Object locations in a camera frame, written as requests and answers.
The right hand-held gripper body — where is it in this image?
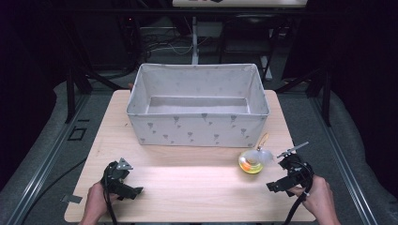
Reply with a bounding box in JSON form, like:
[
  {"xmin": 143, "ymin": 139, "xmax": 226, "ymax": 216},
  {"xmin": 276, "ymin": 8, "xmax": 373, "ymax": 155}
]
[{"xmin": 276, "ymin": 141, "xmax": 315, "ymax": 192}]

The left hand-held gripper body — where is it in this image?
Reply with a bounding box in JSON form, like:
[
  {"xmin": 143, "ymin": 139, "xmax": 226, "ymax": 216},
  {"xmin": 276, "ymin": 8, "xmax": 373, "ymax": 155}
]
[{"xmin": 99, "ymin": 157, "xmax": 134, "ymax": 200}]

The clear yellow capsule toy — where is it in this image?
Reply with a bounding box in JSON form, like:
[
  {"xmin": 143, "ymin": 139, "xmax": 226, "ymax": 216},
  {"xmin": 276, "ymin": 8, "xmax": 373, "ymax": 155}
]
[{"xmin": 237, "ymin": 132, "xmax": 275, "ymax": 175}]

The grey printed fabric storage box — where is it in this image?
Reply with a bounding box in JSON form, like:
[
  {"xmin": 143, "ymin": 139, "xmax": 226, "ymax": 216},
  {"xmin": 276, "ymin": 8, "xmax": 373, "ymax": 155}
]
[{"xmin": 126, "ymin": 63, "xmax": 271, "ymax": 148}]

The person's left hand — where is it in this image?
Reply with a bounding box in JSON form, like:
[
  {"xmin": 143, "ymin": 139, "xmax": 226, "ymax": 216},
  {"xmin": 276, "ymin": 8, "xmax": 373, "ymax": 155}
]
[{"xmin": 79, "ymin": 181, "xmax": 120, "ymax": 225}]

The person's right hand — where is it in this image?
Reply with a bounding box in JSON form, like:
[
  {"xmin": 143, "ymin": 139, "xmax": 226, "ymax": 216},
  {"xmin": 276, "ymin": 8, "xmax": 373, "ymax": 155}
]
[{"xmin": 287, "ymin": 174, "xmax": 342, "ymax": 225}]

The grey tape strip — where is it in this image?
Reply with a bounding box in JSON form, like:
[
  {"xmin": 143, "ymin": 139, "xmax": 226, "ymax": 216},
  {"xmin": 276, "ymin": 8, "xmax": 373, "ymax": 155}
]
[{"xmin": 60, "ymin": 193, "xmax": 84, "ymax": 204}]

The black tape square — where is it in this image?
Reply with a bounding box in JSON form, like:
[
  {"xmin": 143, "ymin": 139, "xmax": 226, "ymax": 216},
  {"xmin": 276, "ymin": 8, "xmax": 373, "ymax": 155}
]
[{"xmin": 67, "ymin": 126, "xmax": 88, "ymax": 142}]

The black metal stand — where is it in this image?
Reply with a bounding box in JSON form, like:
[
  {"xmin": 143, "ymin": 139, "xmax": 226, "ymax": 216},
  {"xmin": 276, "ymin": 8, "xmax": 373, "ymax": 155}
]
[
  {"xmin": 274, "ymin": 66, "xmax": 333, "ymax": 128},
  {"xmin": 64, "ymin": 65, "xmax": 126, "ymax": 125}
]

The black chair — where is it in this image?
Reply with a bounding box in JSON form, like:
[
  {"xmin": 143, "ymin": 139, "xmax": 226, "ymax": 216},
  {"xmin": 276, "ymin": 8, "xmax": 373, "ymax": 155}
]
[{"xmin": 218, "ymin": 12, "xmax": 284, "ymax": 81}]

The white desk leg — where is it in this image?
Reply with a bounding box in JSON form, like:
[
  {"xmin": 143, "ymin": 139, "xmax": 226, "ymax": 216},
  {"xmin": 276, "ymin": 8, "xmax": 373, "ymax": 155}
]
[{"xmin": 191, "ymin": 16, "xmax": 200, "ymax": 66}]

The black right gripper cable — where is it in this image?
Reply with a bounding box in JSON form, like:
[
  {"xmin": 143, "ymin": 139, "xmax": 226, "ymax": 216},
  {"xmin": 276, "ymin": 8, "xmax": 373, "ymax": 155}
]
[{"xmin": 282, "ymin": 179, "xmax": 314, "ymax": 225}]

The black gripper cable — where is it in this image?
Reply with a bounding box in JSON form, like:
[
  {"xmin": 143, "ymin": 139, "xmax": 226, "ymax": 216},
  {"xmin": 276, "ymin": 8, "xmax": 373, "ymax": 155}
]
[
  {"xmin": 282, "ymin": 179, "xmax": 314, "ymax": 225},
  {"xmin": 102, "ymin": 162, "xmax": 119, "ymax": 225}
]

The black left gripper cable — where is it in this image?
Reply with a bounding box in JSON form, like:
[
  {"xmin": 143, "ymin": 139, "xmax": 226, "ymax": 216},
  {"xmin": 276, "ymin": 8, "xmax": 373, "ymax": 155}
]
[{"xmin": 102, "ymin": 162, "xmax": 119, "ymax": 225}]

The metal floor rail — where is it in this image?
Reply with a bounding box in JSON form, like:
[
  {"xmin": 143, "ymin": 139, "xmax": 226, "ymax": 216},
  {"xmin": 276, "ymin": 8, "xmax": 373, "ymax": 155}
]
[
  {"xmin": 309, "ymin": 96, "xmax": 380, "ymax": 225},
  {"xmin": 5, "ymin": 93, "xmax": 92, "ymax": 225}
]

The black floor cable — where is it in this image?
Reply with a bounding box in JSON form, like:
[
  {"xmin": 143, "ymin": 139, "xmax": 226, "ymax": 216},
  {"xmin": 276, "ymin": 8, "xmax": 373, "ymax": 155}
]
[{"xmin": 19, "ymin": 157, "xmax": 88, "ymax": 225}]

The tangle of floor cables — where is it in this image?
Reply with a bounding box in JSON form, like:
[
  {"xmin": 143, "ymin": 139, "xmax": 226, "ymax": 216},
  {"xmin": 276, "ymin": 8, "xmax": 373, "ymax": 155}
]
[{"xmin": 137, "ymin": 26, "xmax": 210, "ymax": 59}]

